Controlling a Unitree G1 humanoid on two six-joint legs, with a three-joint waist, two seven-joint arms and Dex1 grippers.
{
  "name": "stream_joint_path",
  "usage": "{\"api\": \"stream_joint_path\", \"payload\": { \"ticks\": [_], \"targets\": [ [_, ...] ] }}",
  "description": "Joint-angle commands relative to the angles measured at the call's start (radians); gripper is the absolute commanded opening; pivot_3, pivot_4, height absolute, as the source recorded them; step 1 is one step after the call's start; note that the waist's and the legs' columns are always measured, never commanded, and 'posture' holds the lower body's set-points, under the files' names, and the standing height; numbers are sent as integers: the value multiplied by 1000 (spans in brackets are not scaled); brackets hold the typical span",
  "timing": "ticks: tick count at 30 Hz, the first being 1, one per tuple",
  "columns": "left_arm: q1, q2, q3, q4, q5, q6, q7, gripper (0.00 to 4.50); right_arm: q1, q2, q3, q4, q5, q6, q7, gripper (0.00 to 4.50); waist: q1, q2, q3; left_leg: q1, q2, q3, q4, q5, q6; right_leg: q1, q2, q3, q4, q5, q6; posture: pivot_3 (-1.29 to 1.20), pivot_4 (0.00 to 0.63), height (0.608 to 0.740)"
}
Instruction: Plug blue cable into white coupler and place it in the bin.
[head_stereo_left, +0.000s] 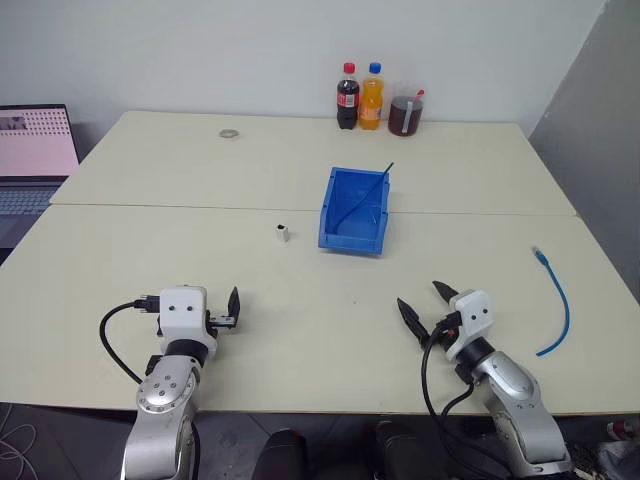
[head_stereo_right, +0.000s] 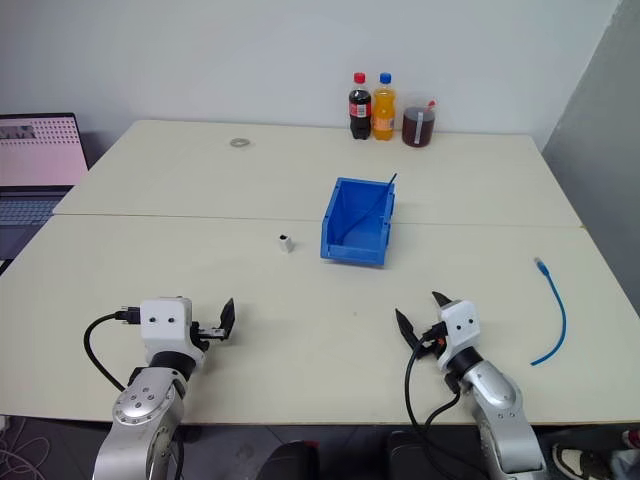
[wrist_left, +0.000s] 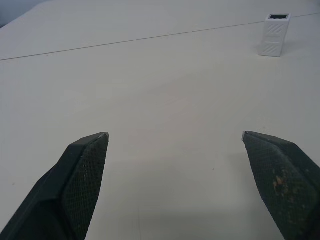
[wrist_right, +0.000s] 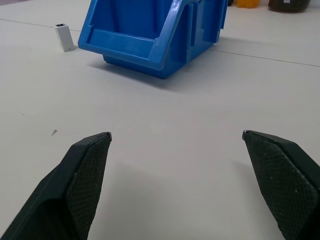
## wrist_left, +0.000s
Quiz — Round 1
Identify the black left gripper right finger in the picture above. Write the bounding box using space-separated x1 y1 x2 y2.
241 130 320 240

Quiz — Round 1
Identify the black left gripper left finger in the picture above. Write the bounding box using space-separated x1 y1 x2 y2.
0 131 111 240

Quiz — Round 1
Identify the white plastic rectangular box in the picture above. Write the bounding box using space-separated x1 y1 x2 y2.
258 12 293 58

